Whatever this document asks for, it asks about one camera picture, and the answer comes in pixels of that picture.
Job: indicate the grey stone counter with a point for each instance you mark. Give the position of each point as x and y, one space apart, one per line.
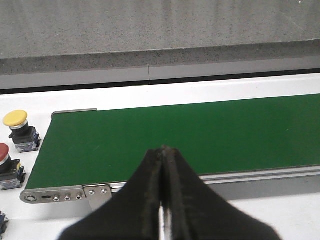
38 36

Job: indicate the steel conveyor support bracket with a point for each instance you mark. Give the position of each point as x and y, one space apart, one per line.
97 195

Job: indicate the yellow mushroom push button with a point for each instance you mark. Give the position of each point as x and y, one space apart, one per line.
24 136

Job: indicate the steel conveyor end plate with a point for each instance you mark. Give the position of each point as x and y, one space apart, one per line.
53 194

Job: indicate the red mushroom push button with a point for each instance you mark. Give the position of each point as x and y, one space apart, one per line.
12 173

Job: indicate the aluminium conveyor side rail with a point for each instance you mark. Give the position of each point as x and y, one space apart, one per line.
259 175

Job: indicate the green conveyor belt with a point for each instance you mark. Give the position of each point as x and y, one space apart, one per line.
107 146

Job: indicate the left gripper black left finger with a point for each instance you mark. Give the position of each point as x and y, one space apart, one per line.
132 214

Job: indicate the blue button contact block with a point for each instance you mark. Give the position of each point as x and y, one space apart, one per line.
3 224

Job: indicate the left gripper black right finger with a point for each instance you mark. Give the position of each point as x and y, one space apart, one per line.
193 211

